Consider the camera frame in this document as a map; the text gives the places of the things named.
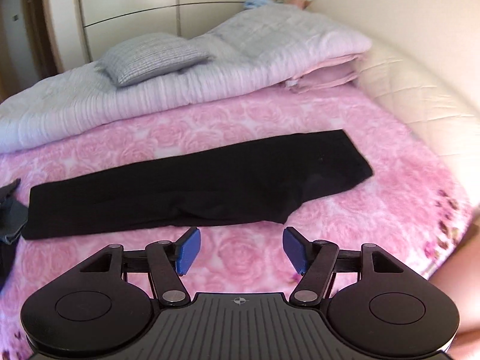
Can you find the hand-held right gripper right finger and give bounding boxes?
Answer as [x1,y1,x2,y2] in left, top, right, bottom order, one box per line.
[282,226,404,307]

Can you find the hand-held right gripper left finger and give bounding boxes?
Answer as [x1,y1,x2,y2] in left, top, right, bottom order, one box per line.
[80,226,202,305]

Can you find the black pants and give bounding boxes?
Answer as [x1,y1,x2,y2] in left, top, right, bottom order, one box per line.
[21,129,374,241]

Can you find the pink floral blanket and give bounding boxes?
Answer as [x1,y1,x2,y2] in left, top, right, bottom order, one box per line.
[0,82,475,360]

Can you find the person's bare leg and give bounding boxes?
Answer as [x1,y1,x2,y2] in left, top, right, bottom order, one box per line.
[429,245,480,360]

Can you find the folded pink sheet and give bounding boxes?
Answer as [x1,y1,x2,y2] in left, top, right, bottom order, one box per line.
[285,53,370,94]

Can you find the dark grey clothing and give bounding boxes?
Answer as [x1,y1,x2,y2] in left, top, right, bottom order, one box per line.
[0,179,30,244]

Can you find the white ribbed quilt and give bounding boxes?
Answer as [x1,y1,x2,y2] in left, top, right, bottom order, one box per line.
[0,5,373,154]

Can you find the grey pillow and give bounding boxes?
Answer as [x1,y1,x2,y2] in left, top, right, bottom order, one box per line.
[98,33,211,88]

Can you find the cream padded headboard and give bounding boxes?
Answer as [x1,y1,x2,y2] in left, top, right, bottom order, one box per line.
[307,0,480,211]

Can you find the wooden door frame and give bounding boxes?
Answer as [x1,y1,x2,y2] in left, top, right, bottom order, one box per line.
[19,0,51,79]

